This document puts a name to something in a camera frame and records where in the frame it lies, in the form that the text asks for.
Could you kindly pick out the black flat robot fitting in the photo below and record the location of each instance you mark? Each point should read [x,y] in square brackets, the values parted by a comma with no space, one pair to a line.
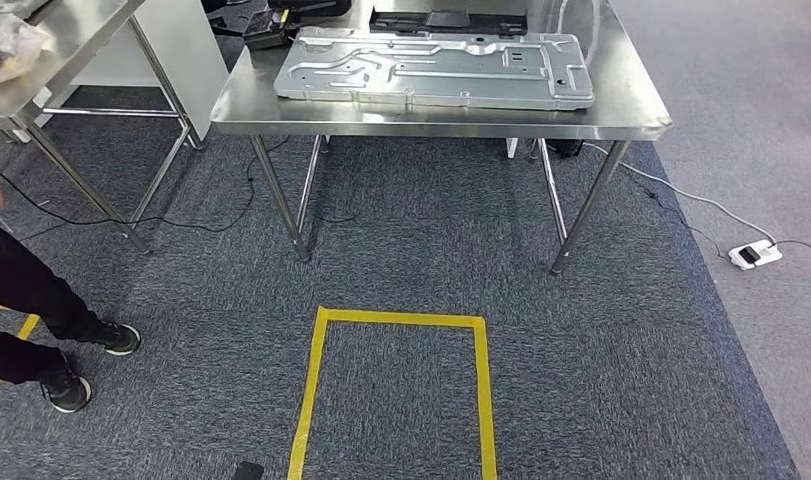
[247,471]

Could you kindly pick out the yellow floor tape square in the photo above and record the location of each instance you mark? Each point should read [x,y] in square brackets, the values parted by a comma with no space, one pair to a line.
[398,318]
[27,328]

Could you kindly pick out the black plastic panel part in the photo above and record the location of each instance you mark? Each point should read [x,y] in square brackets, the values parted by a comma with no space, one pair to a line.
[445,20]

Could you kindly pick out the white stand foot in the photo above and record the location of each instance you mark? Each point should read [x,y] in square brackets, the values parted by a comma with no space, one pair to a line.
[512,148]

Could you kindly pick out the white power strip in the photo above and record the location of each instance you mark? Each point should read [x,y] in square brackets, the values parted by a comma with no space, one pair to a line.
[756,255]

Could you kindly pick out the stamped sheet metal plate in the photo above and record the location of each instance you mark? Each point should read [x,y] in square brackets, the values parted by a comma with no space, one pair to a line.
[445,79]

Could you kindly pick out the person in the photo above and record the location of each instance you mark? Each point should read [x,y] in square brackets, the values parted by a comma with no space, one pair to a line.
[21,285]

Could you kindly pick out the black device with yellow label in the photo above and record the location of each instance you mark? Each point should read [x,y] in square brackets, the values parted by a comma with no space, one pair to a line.
[262,30]

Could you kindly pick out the steel workbench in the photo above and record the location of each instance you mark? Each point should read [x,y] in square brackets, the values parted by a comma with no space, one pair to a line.
[617,99]

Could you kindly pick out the clear plastic bag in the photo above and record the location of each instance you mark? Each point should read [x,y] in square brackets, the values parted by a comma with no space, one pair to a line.
[11,50]

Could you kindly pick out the white board panel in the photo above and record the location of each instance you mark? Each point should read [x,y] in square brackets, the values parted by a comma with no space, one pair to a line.
[193,53]

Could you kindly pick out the steel side table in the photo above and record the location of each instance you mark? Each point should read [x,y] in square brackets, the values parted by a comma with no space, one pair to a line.
[80,33]

